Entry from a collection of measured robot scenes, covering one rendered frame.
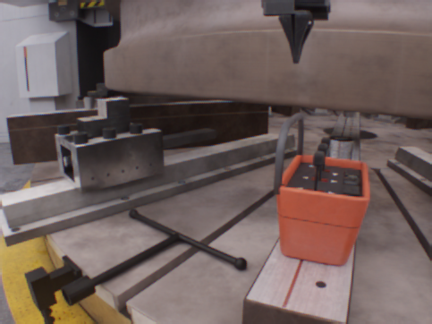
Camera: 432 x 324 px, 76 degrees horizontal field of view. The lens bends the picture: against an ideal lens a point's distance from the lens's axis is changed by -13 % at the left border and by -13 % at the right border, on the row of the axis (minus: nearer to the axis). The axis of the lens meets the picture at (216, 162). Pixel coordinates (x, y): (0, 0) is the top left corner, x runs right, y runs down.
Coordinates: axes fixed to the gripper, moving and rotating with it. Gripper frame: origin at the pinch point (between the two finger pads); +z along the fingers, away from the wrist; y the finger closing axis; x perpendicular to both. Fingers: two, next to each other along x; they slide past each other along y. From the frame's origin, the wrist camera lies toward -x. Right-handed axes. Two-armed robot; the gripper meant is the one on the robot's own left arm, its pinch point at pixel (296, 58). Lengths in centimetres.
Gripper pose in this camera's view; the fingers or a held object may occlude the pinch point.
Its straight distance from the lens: 52.5
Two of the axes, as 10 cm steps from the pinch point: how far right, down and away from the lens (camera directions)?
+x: -4.1, 2.7, -8.7
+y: -9.1, -1.2, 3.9
